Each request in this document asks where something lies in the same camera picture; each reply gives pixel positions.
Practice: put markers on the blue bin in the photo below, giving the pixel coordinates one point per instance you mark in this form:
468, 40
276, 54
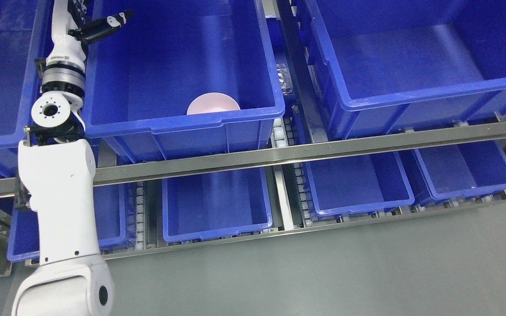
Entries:
452, 172
115, 223
356, 185
25, 35
141, 80
383, 66
214, 205

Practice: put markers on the pink bowl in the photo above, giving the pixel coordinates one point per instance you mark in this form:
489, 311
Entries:
211, 103

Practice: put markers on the upper left blue bin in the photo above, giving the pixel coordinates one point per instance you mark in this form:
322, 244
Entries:
25, 35

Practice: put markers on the upper right blue bin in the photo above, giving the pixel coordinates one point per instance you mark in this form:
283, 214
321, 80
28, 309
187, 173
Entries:
383, 66

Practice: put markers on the steel shelf rack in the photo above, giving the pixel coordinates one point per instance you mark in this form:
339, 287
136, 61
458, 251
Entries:
298, 154

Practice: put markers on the lower right blue bin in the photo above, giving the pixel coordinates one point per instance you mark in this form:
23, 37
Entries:
452, 172

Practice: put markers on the lower left blue bin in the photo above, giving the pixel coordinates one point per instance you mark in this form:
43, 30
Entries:
115, 223

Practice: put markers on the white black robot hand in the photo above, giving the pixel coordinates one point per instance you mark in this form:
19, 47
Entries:
72, 33

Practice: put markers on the lower middle blue bin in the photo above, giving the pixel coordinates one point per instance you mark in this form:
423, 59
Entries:
214, 205

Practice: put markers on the upper middle blue bin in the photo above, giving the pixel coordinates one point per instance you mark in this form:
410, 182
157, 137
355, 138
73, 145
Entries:
141, 80

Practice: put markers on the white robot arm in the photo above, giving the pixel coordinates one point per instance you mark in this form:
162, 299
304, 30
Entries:
56, 167

